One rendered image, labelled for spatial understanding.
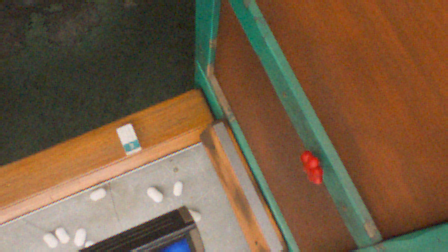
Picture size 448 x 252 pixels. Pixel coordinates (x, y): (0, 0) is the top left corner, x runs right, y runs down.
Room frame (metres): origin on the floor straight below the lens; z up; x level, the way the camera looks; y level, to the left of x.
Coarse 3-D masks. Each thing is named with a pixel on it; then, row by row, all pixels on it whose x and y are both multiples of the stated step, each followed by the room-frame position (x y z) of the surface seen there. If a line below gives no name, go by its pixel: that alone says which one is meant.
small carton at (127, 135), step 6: (126, 126) 0.37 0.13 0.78; (120, 132) 0.35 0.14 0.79; (126, 132) 0.35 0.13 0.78; (132, 132) 0.35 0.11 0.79; (120, 138) 0.34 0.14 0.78; (126, 138) 0.34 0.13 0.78; (132, 138) 0.34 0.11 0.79; (126, 144) 0.33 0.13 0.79; (132, 144) 0.33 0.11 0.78; (138, 144) 0.33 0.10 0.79; (126, 150) 0.31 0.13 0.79; (132, 150) 0.31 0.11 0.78; (138, 150) 0.32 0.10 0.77
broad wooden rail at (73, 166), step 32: (192, 96) 0.44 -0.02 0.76; (96, 128) 0.37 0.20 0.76; (160, 128) 0.37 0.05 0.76; (192, 128) 0.37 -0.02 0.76; (32, 160) 0.30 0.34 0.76; (64, 160) 0.30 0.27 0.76; (96, 160) 0.30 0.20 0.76; (128, 160) 0.30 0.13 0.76; (0, 192) 0.23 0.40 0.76; (32, 192) 0.23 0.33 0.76; (64, 192) 0.23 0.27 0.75; (0, 224) 0.17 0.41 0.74
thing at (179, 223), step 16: (144, 224) 0.11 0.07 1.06; (160, 224) 0.11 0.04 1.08; (176, 224) 0.10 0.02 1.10; (192, 224) 0.10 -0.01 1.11; (112, 240) 0.09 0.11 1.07; (128, 240) 0.08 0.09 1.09; (144, 240) 0.08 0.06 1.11; (160, 240) 0.08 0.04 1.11; (176, 240) 0.08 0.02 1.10; (192, 240) 0.08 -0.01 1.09
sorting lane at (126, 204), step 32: (160, 160) 0.30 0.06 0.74; (192, 160) 0.30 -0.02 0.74; (128, 192) 0.23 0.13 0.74; (160, 192) 0.23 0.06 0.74; (192, 192) 0.22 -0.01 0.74; (224, 192) 0.22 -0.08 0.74; (32, 224) 0.17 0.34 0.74; (64, 224) 0.16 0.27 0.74; (96, 224) 0.16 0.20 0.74; (128, 224) 0.16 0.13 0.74; (224, 224) 0.15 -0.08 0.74
